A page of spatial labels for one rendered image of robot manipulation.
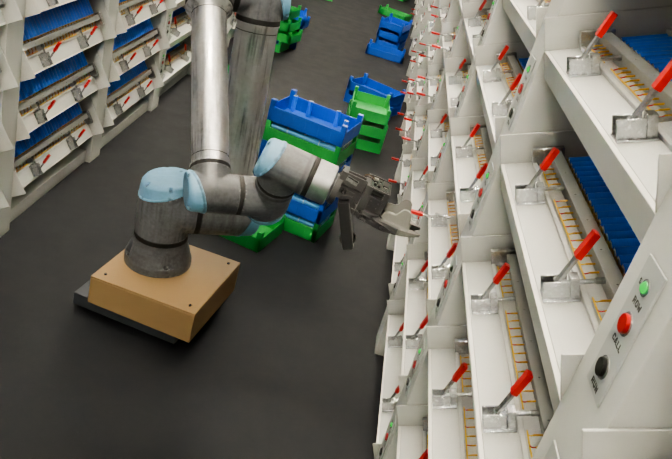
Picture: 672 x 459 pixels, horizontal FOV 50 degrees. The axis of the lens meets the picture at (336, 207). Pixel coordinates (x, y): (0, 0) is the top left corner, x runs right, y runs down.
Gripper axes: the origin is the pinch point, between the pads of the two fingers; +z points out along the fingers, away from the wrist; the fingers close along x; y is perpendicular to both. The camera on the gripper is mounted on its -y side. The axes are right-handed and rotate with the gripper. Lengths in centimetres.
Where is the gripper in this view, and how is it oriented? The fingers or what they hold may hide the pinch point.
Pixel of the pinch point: (412, 232)
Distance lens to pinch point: 158.8
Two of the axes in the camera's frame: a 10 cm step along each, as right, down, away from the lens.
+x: 1.1, -4.1, 9.1
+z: 9.1, 4.1, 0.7
